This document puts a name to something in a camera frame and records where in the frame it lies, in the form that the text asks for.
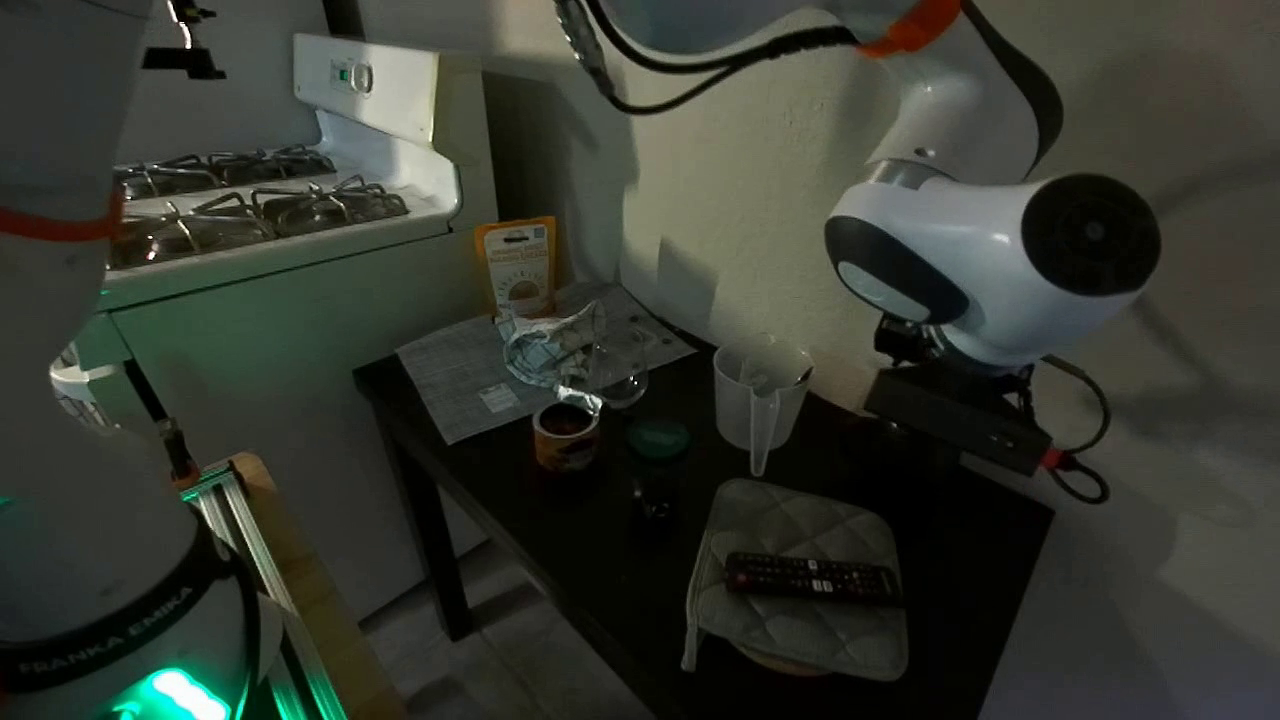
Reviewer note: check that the black stove grate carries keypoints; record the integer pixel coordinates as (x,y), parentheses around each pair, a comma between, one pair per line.
(220,169)
(253,216)

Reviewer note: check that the grey grid cutting mat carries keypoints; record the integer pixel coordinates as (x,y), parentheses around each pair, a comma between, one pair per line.
(455,373)

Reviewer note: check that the clear plastic measuring cup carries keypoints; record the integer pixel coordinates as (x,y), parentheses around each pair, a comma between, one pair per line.
(752,402)

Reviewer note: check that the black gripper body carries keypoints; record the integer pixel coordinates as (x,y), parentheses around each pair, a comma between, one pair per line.
(919,346)

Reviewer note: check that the yellow mug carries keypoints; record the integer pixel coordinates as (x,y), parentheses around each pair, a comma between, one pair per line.
(567,437)

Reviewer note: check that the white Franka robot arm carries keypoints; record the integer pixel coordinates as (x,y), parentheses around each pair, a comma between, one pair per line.
(984,253)

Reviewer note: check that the green round lid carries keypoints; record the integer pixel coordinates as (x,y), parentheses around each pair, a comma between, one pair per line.
(657,437)

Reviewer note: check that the orange food packet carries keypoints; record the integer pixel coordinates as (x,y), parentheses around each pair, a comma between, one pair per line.
(519,266)

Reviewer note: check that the black side table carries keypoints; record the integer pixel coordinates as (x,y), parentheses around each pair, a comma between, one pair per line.
(587,562)

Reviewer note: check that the black remote control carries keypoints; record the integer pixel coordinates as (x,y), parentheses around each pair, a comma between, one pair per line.
(812,576)

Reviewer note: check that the grey quilted pot holder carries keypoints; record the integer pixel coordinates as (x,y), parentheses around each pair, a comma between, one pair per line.
(803,524)

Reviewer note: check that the clear drinking glass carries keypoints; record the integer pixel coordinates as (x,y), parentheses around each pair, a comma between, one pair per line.
(619,389)

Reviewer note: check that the white kitchen stove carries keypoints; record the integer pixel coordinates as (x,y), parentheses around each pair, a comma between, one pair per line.
(265,346)

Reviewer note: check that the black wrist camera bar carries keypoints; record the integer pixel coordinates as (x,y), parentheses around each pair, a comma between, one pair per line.
(954,423)

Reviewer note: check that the green lit metal rail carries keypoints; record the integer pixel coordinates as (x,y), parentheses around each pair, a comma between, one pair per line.
(263,567)

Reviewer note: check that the black camera stand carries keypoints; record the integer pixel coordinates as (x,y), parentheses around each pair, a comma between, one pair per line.
(180,56)

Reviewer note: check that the small white card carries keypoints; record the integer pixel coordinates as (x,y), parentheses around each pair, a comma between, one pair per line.
(499,399)

